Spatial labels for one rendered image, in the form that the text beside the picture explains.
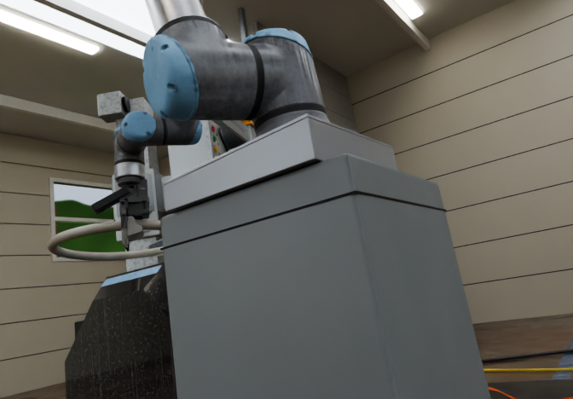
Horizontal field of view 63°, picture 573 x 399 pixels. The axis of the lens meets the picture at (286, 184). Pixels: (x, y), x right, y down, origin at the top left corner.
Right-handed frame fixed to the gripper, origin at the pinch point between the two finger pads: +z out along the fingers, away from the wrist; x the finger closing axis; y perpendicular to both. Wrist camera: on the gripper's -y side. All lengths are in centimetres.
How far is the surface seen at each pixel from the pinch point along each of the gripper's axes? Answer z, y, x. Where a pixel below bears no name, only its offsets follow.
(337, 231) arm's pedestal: 18, 33, -84
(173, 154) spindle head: -57, 18, 71
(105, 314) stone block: 16.0, -10.2, 41.4
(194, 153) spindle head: -55, 28, 66
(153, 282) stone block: 8.6, 7.1, 24.7
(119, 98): -118, -10, 127
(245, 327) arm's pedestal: 28, 22, -70
